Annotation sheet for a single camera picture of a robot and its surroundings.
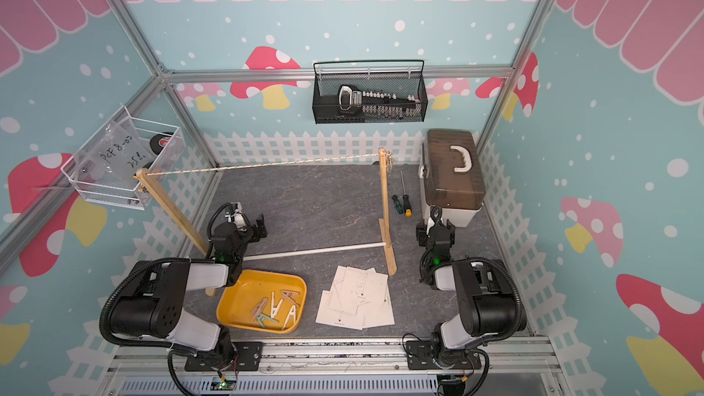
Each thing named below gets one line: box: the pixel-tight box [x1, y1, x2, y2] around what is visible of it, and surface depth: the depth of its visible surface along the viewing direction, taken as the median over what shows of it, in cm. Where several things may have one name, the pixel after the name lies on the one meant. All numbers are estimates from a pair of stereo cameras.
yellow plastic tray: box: [216, 269, 308, 334], surface depth 84 cm
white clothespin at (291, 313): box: [282, 304, 297, 330], surface depth 82 cm
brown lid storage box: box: [418, 128, 486, 228], surface depth 98 cm
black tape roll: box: [149, 132, 175, 155], surface depth 82 cm
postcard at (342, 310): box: [315, 289, 367, 331], surface depth 84 cm
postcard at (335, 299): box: [326, 265, 348, 311], surface depth 87 cm
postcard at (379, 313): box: [362, 286, 396, 330], surface depth 83 cm
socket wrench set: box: [337, 84, 422, 119], surface depth 91 cm
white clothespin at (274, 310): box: [270, 291, 285, 319], surface depth 83 cm
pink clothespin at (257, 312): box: [251, 297, 268, 321], surface depth 82 cm
